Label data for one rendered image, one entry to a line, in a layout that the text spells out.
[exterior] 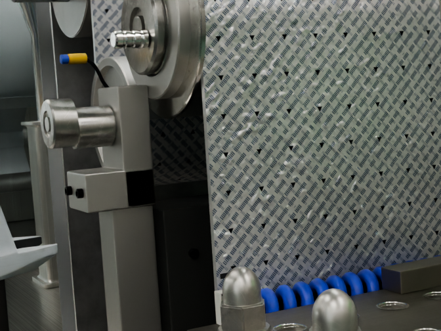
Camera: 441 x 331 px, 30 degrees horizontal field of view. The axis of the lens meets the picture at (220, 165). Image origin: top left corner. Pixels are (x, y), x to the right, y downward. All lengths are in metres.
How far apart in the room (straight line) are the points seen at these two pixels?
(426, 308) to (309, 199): 0.13
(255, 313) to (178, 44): 0.21
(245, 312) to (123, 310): 0.17
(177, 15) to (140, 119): 0.10
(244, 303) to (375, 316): 0.10
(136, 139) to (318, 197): 0.16
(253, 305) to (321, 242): 0.14
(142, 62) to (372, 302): 0.26
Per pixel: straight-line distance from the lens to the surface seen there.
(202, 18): 0.61
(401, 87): 0.72
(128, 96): 0.67
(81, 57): 0.71
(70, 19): 0.92
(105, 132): 0.68
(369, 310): 0.62
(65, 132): 0.66
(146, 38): 0.65
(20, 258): 0.54
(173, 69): 0.63
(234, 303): 0.56
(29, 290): 1.38
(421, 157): 0.74
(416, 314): 0.60
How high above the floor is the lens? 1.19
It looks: 5 degrees down
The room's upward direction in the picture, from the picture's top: 4 degrees counter-clockwise
